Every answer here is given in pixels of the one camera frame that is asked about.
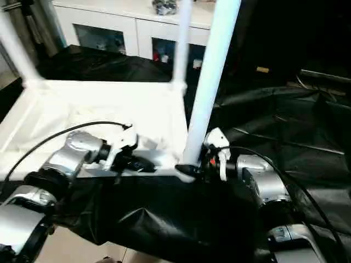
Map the white plastic table top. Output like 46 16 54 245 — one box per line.
0 78 198 184

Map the black plastic mat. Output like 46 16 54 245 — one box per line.
0 43 351 263

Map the black speaker cabinet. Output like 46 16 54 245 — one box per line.
233 0 304 83

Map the black metal rod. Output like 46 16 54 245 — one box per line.
300 69 351 82

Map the white sideboard cabinet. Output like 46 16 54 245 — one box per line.
53 0 220 71

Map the dark bag of small parts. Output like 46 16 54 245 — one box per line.
152 0 178 16

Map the grey metal tripod stand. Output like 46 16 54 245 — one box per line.
5 0 60 57

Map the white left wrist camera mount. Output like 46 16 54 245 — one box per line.
104 126 140 173

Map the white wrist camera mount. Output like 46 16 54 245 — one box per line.
204 127 231 182
104 126 140 173

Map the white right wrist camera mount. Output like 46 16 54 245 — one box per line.
204 127 231 182

